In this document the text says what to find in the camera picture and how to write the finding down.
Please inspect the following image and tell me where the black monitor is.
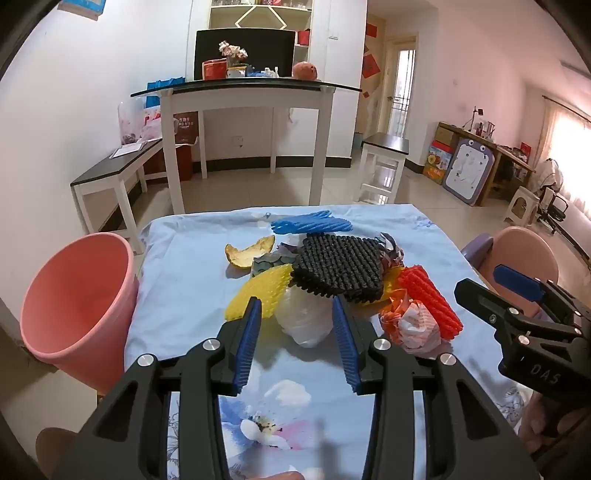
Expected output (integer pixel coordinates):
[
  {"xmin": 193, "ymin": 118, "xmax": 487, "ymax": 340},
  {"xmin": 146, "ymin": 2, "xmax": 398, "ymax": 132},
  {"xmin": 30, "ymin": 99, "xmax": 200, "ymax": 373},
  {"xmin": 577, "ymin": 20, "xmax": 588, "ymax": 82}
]
[{"xmin": 194, "ymin": 28, "xmax": 296, "ymax": 81}]

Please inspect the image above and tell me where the curled orange peel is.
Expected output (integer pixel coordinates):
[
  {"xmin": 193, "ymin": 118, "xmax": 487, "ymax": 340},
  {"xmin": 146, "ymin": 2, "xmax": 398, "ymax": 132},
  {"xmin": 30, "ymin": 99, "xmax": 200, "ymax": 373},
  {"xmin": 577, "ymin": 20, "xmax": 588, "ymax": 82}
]
[{"xmin": 225, "ymin": 235, "xmax": 277, "ymax": 271}]

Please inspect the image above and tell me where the blue shopping bag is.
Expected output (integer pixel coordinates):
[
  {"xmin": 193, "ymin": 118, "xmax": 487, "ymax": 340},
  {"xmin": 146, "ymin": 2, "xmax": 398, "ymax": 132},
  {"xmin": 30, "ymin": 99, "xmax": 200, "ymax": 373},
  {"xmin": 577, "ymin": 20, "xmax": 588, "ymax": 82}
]
[{"xmin": 147, "ymin": 76, "xmax": 186, "ymax": 109}]

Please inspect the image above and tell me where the black office chair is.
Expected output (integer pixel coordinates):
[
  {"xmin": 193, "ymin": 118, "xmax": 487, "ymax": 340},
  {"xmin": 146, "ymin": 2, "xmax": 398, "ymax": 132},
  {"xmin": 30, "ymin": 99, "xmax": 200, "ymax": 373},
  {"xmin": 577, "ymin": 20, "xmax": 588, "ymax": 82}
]
[{"xmin": 536, "ymin": 187, "xmax": 571, "ymax": 232}]

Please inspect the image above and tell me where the clear plastic bag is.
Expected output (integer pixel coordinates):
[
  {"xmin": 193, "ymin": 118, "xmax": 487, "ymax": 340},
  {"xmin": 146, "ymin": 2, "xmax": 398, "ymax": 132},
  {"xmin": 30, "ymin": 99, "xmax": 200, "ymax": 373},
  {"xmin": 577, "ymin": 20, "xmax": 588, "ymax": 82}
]
[{"xmin": 117, "ymin": 99, "xmax": 164, "ymax": 144}]

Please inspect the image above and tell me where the pink chair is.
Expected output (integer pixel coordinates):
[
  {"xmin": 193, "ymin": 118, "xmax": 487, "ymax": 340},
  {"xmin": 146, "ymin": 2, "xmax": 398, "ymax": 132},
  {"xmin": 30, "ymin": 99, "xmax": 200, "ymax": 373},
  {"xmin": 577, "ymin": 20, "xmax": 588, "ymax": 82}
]
[{"xmin": 480, "ymin": 226, "xmax": 559, "ymax": 319}]

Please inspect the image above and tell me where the colourful printed box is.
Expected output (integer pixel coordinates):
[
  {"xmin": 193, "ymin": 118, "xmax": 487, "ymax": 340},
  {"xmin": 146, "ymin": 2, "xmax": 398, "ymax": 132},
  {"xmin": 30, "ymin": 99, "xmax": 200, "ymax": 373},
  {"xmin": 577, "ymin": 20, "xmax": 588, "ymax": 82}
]
[{"xmin": 422, "ymin": 141, "xmax": 453, "ymax": 185}]

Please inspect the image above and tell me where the black foam fruit net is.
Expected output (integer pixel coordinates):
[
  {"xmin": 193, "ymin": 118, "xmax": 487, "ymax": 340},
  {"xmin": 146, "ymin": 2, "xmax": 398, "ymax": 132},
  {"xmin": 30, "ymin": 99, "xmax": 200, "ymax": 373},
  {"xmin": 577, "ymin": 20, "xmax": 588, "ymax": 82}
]
[{"xmin": 291, "ymin": 234, "xmax": 385, "ymax": 304}]

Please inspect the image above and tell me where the orange white paper wrapper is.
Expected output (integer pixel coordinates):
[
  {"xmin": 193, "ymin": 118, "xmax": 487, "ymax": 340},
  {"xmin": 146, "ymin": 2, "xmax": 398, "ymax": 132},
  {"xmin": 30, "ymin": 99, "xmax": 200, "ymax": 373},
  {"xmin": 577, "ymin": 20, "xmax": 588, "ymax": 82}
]
[{"xmin": 379, "ymin": 290, "xmax": 443, "ymax": 355}]

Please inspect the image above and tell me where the dark red gift bag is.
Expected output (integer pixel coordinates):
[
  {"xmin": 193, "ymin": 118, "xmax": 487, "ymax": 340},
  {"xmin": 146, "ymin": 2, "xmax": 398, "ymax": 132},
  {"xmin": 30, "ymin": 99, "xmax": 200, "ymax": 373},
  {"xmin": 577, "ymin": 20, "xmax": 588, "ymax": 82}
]
[{"xmin": 172, "ymin": 111, "xmax": 200, "ymax": 145}]

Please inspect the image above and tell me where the children's drawing board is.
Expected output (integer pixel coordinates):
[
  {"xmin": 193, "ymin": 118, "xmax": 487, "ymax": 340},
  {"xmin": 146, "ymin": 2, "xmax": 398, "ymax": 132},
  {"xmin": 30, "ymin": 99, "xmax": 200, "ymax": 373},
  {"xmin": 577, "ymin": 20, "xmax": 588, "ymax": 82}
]
[{"xmin": 442, "ymin": 139, "xmax": 497, "ymax": 206}]

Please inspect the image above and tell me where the white paper sheet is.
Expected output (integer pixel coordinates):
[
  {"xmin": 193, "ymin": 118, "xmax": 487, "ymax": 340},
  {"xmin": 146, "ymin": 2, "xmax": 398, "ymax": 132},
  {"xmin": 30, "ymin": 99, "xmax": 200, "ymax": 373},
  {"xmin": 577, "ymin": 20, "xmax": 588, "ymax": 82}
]
[{"xmin": 109, "ymin": 142, "xmax": 149, "ymax": 159}]

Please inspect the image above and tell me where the white wall shelf cabinet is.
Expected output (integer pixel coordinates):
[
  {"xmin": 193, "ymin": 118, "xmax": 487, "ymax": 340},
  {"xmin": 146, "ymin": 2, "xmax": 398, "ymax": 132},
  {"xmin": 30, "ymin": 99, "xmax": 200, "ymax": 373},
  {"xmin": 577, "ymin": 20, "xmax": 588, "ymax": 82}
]
[{"xmin": 207, "ymin": 0, "xmax": 315, "ymax": 61}]

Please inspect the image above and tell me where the yellow plastic wrapper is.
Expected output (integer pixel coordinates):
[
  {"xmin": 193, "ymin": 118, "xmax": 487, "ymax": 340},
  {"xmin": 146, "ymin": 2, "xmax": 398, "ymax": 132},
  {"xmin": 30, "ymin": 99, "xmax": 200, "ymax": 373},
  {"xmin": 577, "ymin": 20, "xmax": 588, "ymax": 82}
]
[{"xmin": 382, "ymin": 267, "xmax": 407, "ymax": 301}]

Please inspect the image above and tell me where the white door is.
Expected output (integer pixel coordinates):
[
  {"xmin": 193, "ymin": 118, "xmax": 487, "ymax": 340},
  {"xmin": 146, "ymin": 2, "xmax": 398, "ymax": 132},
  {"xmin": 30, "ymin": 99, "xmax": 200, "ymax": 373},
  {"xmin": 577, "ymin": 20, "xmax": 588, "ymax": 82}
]
[{"xmin": 383, "ymin": 34, "xmax": 419, "ymax": 139}]

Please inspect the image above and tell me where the window curtain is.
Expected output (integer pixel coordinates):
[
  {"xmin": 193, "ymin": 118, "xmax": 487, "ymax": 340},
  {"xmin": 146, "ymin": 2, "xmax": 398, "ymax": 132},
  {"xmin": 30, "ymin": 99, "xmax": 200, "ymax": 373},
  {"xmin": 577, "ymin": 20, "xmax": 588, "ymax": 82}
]
[{"xmin": 542, "ymin": 97, "xmax": 591, "ymax": 259}]

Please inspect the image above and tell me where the black top white bench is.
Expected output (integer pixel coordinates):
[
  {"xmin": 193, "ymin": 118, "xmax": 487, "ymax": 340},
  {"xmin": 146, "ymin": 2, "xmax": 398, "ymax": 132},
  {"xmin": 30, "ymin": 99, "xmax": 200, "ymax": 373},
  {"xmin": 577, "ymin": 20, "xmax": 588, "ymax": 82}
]
[{"xmin": 70, "ymin": 137, "xmax": 164, "ymax": 254}]

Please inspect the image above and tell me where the purple chair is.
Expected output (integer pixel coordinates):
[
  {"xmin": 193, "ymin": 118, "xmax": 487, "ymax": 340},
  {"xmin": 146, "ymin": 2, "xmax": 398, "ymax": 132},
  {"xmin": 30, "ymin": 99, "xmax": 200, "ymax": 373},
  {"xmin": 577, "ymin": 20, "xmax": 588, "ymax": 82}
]
[{"xmin": 461, "ymin": 233, "xmax": 495, "ymax": 268}]

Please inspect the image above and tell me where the beige plastic stool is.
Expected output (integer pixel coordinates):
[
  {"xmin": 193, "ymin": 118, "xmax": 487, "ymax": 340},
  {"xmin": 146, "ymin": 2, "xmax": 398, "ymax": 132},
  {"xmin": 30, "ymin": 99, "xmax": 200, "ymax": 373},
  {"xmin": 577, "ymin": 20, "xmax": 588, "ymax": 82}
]
[{"xmin": 503, "ymin": 186, "xmax": 541, "ymax": 227}]

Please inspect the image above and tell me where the person's right hand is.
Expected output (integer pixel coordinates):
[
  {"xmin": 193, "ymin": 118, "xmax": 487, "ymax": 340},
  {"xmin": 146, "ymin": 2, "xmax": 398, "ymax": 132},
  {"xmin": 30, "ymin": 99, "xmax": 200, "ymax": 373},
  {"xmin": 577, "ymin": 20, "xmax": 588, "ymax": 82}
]
[{"xmin": 517, "ymin": 391, "xmax": 559, "ymax": 462}]

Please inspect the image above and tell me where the pink plastic bucket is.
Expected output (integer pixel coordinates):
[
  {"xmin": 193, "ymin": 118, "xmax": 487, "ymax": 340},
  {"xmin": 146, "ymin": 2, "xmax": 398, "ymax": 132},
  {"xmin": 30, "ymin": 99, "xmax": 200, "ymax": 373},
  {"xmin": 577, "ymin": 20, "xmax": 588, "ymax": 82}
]
[{"xmin": 19, "ymin": 232, "xmax": 140, "ymax": 393}]

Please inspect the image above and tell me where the wooden desk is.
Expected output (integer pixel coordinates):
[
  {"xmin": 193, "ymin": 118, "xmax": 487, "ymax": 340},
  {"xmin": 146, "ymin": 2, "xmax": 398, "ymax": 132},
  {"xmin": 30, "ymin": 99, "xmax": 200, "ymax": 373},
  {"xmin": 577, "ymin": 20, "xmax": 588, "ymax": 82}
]
[{"xmin": 436, "ymin": 121, "xmax": 536, "ymax": 208}]

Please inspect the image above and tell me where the red foam fruit net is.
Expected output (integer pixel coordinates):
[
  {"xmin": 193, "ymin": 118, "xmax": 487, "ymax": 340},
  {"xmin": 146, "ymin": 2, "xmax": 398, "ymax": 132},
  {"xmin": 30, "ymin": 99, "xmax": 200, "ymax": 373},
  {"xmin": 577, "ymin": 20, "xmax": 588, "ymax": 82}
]
[{"xmin": 396, "ymin": 264, "xmax": 464, "ymax": 341}]

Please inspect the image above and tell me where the yellow foam fruit net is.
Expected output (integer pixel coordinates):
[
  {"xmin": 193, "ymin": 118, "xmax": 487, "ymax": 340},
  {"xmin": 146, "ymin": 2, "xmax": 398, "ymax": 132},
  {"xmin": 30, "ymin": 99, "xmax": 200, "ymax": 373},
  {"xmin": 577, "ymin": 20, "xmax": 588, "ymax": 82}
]
[{"xmin": 225, "ymin": 264, "xmax": 293, "ymax": 320}]

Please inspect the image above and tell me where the red canister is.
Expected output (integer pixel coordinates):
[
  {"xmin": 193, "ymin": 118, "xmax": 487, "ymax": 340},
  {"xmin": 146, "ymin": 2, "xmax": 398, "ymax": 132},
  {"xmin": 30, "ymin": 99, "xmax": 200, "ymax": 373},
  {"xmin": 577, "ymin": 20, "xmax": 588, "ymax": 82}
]
[{"xmin": 202, "ymin": 58, "xmax": 228, "ymax": 80}]

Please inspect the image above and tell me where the dried flower bouquet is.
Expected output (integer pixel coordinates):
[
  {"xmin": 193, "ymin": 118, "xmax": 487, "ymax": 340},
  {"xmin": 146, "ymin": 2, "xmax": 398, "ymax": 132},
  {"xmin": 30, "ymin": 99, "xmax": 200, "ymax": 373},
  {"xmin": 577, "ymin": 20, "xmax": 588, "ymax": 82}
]
[{"xmin": 218, "ymin": 41, "xmax": 249, "ymax": 65}]

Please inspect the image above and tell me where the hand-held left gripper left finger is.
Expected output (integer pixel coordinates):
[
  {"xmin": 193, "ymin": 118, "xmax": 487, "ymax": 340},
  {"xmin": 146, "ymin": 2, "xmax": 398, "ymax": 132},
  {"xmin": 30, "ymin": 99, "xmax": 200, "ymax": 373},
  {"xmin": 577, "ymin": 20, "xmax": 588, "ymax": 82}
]
[{"xmin": 53, "ymin": 296, "xmax": 264, "ymax": 480}]

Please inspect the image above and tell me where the brown round stool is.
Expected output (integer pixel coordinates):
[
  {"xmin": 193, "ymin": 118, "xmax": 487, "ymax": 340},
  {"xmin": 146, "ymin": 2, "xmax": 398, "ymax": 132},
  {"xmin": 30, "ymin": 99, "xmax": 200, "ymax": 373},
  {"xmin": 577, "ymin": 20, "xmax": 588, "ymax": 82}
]
[{"xmin": 36, "ymin": 427, "xmax": 79, "ymax": 480}]

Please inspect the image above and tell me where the light blue floral tablecloth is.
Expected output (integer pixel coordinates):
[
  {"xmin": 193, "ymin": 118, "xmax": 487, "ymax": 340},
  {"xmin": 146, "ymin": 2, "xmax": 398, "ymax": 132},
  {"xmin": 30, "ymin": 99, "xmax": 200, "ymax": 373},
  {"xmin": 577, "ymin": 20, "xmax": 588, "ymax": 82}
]
[{"xmin": 95, "ymin": 203, "xmax": 532, "ymax": 480}]

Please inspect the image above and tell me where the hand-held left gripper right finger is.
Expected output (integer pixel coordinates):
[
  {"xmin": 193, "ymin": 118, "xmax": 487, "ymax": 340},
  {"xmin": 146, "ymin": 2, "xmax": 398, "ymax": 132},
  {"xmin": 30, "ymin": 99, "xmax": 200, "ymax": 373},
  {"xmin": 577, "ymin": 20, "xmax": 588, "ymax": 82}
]
[{"xmin": 331, "ymin": 295, "xmax": 541, "ymax": 480}]

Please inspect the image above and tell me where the black top white stool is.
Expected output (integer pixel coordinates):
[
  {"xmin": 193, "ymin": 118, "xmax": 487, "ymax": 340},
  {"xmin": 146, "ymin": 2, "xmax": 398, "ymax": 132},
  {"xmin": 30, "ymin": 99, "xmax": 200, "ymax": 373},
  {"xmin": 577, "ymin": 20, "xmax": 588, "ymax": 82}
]
[{"xmin": 355, "ymin": 132, "xmax": 410, "ymax": 206}]

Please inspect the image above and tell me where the white plastic bag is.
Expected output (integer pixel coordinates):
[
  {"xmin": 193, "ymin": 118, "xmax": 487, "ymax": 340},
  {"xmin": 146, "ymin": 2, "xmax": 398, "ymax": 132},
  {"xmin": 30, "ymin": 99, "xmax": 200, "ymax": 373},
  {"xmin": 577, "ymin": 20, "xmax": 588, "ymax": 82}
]
[{"xmin": 276, "ymin": 285, "xmax": 347, "ymax": 348}]

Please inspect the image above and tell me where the grey patterned paper scrap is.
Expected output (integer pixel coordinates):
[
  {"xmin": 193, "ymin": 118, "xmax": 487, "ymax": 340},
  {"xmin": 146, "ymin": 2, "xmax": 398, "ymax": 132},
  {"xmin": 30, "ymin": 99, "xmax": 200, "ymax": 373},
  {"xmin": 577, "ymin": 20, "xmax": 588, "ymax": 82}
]
[{"xmin": 252, "ymin": 242, "xmax": 305, "ymax": 278}]

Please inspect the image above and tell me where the white table with glass top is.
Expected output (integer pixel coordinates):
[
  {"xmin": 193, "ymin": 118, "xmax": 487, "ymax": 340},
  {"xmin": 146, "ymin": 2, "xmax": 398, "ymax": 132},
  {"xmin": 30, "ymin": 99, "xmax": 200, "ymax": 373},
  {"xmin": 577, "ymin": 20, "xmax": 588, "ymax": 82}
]
[{"xmin": 130, "ymin": 78, "xmax": 362, "ymax": 214}]

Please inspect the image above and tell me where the blue foam fruit net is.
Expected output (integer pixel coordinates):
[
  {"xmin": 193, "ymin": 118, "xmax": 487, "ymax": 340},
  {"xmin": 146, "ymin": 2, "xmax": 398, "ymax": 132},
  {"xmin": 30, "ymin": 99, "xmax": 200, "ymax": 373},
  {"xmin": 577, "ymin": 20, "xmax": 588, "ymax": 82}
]
[{"xmin": 270, "ymin": 210, "xmax": 354, "ymax": 235}]

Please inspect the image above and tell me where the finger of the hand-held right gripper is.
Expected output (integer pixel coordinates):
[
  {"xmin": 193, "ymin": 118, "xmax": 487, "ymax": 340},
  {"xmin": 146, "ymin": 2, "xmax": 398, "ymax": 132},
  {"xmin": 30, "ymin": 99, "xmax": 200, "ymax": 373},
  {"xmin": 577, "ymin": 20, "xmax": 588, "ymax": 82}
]
[
  {"xmin": 492, "ymin": 265, "xmax": 591, "ymax": 326},
  {"xmin": 454, "ymin": 278, "xmax": 581, "ymax": 345}
]

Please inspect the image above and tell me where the large red paper decoration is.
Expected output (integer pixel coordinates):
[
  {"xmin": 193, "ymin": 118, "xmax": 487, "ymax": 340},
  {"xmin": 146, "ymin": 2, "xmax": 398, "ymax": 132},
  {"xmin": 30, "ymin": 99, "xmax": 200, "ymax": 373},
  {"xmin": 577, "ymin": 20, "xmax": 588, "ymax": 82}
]
[{"xmin": 362, "ymin": 53, "xmax": 384, "ymax": 79}]

